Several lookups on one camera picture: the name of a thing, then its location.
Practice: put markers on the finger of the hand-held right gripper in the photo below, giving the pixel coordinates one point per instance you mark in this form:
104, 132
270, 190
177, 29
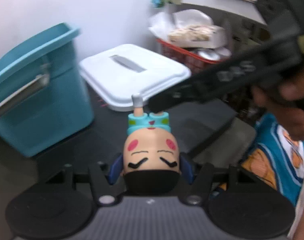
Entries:
174, 97

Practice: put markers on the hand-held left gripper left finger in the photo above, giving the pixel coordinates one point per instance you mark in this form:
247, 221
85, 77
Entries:
116, 167

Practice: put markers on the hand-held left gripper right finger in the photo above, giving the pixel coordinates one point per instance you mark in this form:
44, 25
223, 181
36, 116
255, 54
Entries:
188, 167

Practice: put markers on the sleeping doll figure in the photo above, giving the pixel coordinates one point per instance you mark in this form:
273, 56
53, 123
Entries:
152, 150

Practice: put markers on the white storage box lid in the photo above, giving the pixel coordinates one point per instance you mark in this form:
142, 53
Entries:
111, 80

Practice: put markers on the teal plastic storage box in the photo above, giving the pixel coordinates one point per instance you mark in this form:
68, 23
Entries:
54, 105

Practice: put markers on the person's right hand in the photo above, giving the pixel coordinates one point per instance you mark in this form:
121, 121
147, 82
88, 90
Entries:
292, 91

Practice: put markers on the red plastic basket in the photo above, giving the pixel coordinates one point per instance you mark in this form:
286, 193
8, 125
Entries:
177, 52

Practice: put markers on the white jar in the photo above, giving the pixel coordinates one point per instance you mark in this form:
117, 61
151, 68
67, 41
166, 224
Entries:
209, 55

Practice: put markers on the white desk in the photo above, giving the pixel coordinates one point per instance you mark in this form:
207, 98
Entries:
217, 2

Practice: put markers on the printed tissue box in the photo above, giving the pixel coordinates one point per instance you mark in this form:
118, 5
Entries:
192, 33

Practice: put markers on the white plastic bag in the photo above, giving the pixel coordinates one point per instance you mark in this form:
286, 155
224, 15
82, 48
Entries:
187, 16

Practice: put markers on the teal printed cloth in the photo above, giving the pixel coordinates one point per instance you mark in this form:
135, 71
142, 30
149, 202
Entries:
282, 160

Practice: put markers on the teal pompom ornament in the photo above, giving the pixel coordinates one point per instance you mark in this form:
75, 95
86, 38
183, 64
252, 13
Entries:
158, 2

